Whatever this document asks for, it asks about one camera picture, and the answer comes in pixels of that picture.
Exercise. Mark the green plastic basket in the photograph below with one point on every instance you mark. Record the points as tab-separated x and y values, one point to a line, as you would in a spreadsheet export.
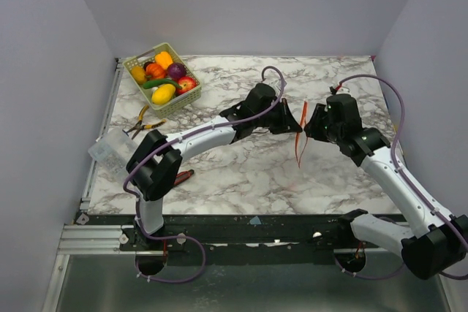
177	102

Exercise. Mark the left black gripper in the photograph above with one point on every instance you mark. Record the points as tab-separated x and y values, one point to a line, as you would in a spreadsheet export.
287	124

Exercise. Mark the aluminium frame profile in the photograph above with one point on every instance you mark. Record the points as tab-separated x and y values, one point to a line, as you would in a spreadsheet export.
80	235

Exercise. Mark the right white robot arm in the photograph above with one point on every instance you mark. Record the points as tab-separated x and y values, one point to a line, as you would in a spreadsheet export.
433	239

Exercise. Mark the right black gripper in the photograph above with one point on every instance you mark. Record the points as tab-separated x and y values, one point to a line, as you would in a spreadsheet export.
316	122

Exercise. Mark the purple toy onion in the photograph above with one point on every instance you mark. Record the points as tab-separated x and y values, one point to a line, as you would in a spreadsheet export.
176	71

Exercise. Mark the yellow bell pepper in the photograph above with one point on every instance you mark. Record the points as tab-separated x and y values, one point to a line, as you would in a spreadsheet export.
164	59

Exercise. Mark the red toy apple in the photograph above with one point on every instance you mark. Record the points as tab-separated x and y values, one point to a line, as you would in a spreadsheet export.
185	84

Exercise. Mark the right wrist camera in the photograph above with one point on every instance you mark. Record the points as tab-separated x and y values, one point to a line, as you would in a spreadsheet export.
338	89

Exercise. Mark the brown toy potato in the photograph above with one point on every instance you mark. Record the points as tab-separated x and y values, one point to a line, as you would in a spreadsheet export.
139	74

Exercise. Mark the clear zip bag orange zipper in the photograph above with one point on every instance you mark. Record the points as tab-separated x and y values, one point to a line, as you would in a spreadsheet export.
301	141

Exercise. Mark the orange toy pumpkin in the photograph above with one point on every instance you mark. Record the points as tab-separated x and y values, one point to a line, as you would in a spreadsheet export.
154	72

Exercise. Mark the red black utility knife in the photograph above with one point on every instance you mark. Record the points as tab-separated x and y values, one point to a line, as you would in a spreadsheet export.
183	176

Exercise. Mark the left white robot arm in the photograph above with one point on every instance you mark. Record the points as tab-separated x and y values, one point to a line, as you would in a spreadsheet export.
154	166

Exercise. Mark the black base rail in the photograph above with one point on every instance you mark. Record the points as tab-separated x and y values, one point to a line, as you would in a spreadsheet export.
245	240

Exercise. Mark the clear plastic screw box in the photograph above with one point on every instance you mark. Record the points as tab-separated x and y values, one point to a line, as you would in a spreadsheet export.
113	151

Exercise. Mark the green toy cucumber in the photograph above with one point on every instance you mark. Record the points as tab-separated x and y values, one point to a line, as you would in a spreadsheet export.
156	83

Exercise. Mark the yellow toy squash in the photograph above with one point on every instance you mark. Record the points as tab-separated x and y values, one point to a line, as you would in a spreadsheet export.
163	94

